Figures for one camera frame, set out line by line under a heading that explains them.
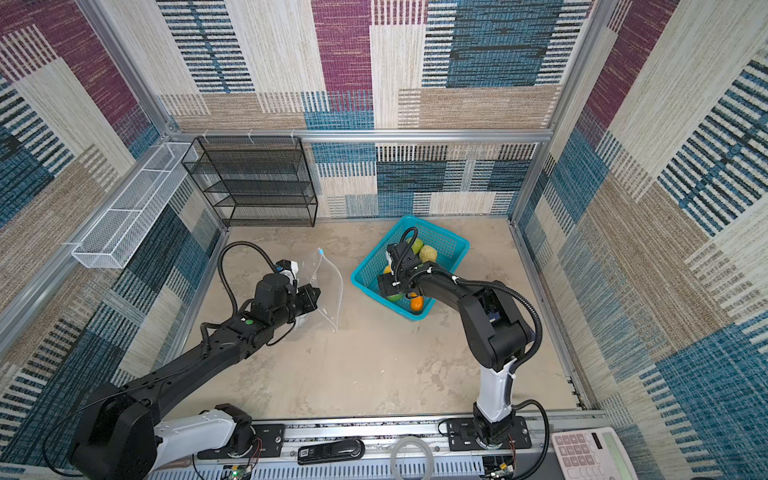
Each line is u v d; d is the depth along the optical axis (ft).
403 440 2.31
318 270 2.71
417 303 3.08
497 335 1.64
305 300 2.41
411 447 2.40
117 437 1.30
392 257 2.57
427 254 3.34
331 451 2.25
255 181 3.63
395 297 2.94
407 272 2.39
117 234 2.36
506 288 1.56
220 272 2.21
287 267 2.46
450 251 3.47
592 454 2.29
